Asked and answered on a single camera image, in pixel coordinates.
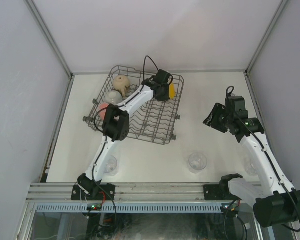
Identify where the yellow mug black handle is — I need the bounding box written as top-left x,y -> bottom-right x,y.
169,83 -> 176,99

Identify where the grey wire dish rack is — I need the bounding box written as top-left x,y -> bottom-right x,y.
83,65 -> 184,145

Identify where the beige ceramic mug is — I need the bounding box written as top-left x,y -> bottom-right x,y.
112,75 -> 131,98

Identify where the clear glass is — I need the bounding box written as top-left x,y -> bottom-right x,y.
104,156 -> 119,176
188,152 -> 208,174
244,158 -> 258,176

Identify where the white speckled ceramic mug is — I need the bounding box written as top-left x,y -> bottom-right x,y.
104,90 -> 123,105

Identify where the pink ceramic cup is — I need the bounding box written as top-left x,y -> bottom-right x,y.
98,102 -> 119,121

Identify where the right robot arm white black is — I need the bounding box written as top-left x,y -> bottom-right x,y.
203,96 -> 300,228

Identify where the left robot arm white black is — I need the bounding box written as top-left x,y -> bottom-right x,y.
77,69 -> 174,198

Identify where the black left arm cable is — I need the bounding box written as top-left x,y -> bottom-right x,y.
92,55 -> 161,136

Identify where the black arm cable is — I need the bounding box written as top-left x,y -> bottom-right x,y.
224,86 -> 300,232
92,55 -> 161,136

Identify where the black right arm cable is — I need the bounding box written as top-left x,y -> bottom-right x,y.
224,86 -> 300,232

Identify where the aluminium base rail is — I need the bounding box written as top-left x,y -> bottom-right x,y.
26,182 -> 211,204

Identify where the blue slotted cable duct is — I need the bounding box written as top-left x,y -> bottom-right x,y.
36,202 -> 223,214

